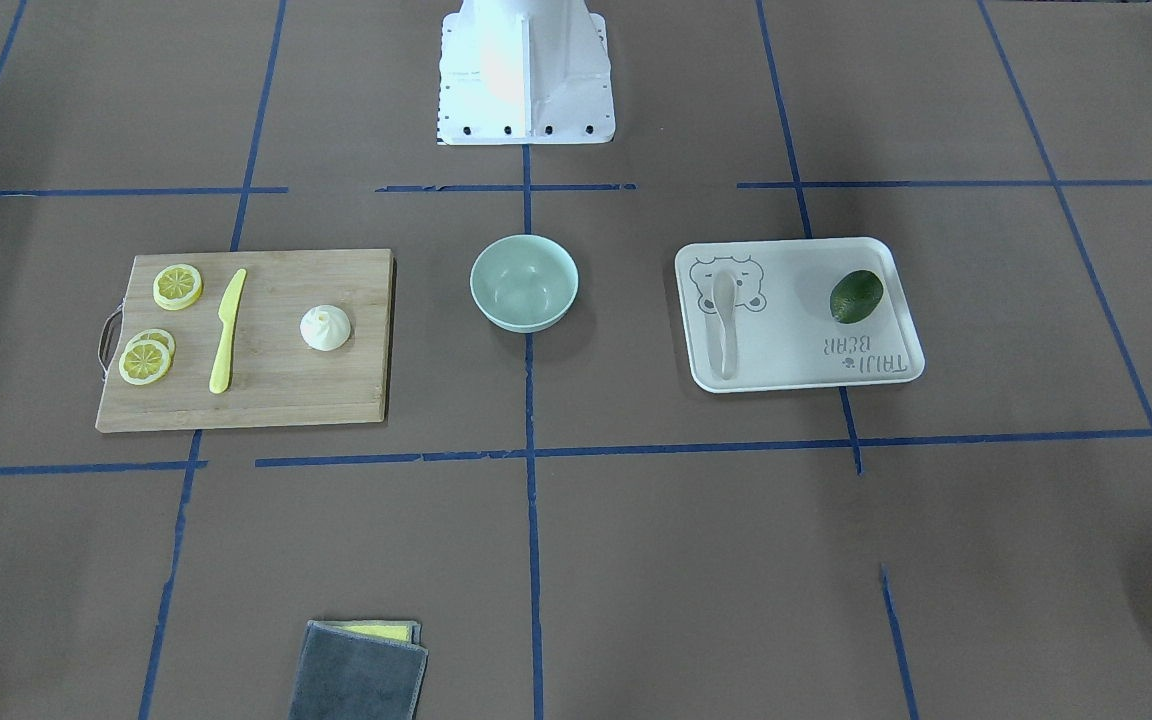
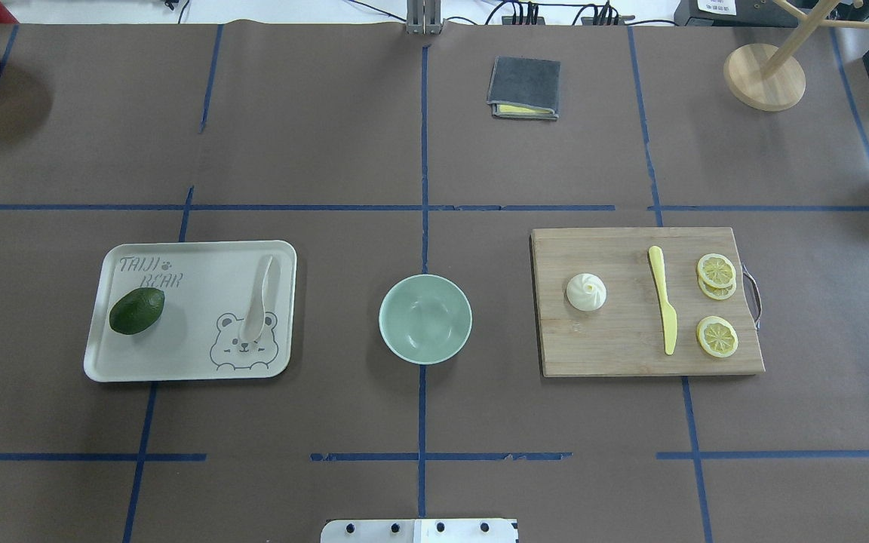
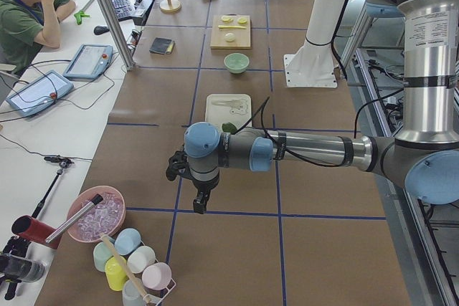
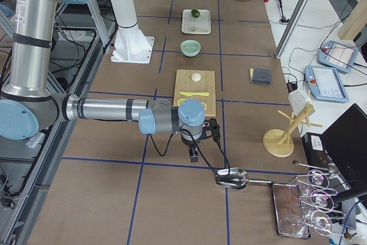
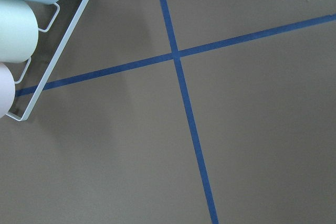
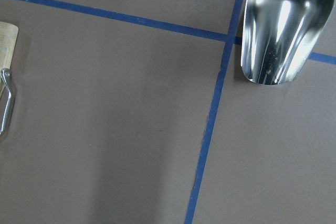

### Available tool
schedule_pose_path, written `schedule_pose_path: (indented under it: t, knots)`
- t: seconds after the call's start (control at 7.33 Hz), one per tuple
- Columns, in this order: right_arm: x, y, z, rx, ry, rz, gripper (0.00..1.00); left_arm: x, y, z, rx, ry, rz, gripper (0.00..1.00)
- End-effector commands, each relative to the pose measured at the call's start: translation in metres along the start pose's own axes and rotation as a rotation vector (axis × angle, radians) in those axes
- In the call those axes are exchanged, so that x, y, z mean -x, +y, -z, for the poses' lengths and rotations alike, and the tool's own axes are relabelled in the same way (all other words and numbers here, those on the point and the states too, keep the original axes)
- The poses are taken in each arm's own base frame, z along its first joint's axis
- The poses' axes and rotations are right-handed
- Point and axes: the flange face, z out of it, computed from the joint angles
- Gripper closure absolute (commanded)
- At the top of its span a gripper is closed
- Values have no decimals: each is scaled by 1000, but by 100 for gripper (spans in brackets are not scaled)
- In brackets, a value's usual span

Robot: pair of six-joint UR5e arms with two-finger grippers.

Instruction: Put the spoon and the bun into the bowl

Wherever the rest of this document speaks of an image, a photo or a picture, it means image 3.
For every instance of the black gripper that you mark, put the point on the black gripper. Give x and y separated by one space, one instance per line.
204 186

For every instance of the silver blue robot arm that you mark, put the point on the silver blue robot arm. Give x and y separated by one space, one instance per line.
422 157

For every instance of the pink bowl with ice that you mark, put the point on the pink bowl with ice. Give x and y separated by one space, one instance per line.
104 218

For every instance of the mint green bowl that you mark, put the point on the mint green bowl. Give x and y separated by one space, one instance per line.
236 63

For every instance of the green avocado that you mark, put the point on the green avocado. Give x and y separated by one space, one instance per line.
229 127

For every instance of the blue cup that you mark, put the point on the blue cup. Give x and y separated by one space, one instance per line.
127 241

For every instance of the white cup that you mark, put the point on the white cup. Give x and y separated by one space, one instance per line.
141 258

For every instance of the white bear tray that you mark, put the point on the white bear tray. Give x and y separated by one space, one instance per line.
216 115

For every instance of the pink cup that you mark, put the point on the pink cup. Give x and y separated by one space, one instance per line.
157 276

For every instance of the metal rod tool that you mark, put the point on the metal rod tool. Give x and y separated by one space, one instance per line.
96 199

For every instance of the green cup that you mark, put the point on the green cup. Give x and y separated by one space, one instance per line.
101 254

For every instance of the yellow cup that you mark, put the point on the yellow cup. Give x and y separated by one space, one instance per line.
115 275

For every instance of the grey cup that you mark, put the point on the grey cup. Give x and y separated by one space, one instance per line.
131 296

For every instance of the black selfie stick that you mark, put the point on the black selfie stick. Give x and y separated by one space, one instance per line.
63 163

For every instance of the grey yellow cloth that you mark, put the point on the grey yellow cloth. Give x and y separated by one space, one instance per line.
162 46

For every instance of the wooden cutting board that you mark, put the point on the wooden cutting board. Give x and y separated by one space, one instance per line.
243 36

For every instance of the yellow plastic knife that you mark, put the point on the yellow plastic knife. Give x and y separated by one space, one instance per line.
231 27

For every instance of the blue teach pendant tablet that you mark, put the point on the blue teach pendant tablet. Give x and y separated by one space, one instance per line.
90 61

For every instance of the lemon slice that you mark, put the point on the lemon slice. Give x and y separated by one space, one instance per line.
242 20
226 19

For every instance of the wooden stand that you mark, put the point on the wooden stand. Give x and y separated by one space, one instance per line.
170 6

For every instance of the black computer mouse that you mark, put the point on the black computer mouse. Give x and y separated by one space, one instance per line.
98 30

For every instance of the black keyboard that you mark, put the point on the black keyboard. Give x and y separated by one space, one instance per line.
123 9

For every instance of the green clamp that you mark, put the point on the green clamp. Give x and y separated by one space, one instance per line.
79 16

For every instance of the person in green shirt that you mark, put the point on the person in green shirt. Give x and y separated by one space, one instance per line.
29 25

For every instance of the wooden stick handle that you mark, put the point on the wooden stick handle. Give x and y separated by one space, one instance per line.
141 290

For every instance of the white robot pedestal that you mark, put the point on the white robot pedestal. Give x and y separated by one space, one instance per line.
312 65

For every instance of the black camera tripod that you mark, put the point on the black camera tripod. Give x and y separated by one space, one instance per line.
16 268

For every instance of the aluminium frame post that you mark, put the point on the aluminium frame post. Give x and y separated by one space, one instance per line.
116 33

